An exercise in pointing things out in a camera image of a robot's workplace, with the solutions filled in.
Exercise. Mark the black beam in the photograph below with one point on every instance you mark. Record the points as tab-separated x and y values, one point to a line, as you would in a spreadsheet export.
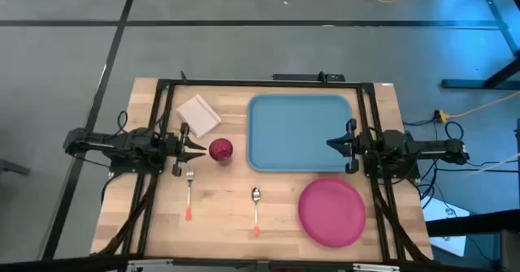
475	222

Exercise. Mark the pink round plate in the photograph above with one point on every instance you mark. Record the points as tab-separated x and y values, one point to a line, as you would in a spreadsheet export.
332	213

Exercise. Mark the black bar mount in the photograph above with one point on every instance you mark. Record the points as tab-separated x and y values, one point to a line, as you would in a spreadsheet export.
304	77

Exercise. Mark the black table frame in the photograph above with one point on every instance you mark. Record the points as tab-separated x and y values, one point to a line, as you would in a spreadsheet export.
499	77

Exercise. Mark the blue plastic tray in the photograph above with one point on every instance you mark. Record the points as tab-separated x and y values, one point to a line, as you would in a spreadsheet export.
296	134

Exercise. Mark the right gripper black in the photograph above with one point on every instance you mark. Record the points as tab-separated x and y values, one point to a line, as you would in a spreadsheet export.
356	146

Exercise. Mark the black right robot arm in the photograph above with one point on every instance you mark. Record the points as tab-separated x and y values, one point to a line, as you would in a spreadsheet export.
426	147

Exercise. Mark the white notebook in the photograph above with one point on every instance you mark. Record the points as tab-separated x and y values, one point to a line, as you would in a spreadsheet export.
198	115

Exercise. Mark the silver metal bracket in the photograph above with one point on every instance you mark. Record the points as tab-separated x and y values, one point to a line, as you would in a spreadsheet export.
375	268
150	267

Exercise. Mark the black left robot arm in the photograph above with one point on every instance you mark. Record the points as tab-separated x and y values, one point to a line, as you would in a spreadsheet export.
122	143

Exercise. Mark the red translucent cup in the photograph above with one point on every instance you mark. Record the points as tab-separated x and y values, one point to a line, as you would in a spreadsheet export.
221	149

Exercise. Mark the black metal rig frame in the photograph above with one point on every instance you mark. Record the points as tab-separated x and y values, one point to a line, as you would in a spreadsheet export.
264	83

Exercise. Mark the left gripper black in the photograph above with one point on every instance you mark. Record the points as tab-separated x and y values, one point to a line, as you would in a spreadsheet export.
178	148

